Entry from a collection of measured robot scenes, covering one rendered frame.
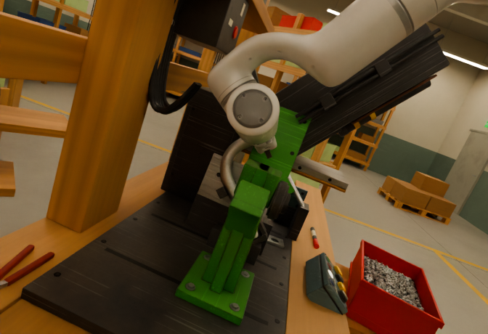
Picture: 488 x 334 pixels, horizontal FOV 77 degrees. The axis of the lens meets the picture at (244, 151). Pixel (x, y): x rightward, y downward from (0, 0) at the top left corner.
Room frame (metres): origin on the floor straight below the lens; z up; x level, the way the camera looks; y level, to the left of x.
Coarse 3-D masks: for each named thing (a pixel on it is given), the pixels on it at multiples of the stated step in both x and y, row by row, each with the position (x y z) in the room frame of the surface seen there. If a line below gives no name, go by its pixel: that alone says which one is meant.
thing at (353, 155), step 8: (392, 112) 9.21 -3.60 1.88; (376, 120) 9.25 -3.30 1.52; (384, 128) 9.16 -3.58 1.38; (344, 136) 9.17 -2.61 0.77; (360, 136) 9.39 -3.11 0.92; (368, 136) 9.28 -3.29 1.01; (368, 144) 9.16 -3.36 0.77; (376, 144) 9.21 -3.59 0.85; (336, 152) 9.17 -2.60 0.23; (352, 152) 9.29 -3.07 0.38; (352, 160) 9.17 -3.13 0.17; (360, 160) 9.21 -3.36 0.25; (368, 160) 9.21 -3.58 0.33
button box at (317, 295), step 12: (312, 264) 0.73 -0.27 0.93; (324, 264) 0.70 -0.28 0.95; (312, 276) 0.68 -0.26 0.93; (324, 276) 0.66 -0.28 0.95; (312, 288) 0.63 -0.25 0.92; (324, 288) 0.62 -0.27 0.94; (336, 288) 0.65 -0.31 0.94; (312, 300) 0.62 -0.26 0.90; (324, 300) 0.62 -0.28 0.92; (336, 300) 0.62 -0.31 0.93; (336, 312) 0.62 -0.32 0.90
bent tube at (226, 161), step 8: (232, 144) 0.77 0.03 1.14; (240, 144) 0.77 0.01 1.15; (248, 144) 0.77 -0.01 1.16; (224, 152) 0.77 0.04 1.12; (232, 152) 0.76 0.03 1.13; (224, 160) 0.76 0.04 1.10; (232, 160) 0.77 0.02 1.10; (224, 168) 0.75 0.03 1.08; (224, 176) 0.74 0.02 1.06; (224, 184) 0.74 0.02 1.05; (232, 184) 0.74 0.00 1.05; (232, 192) 0.73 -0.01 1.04; (256, 232) 0.71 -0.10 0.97
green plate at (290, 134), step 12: (288, 120) 0.82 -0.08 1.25; (276, 132) 0.81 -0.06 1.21; (288, 132) 0.81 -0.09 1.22; (300, 132) 0.81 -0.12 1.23; (288, 144) 0.80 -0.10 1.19; (300, 144) 0.80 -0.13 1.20; (252, 156) 0.79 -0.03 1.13; (264, 156) 0.79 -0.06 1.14; (276, 156) 0.79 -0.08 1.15; (288, 156) 0.79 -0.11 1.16; (276, 168) 0.78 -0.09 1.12; (288, 168) 0.78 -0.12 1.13
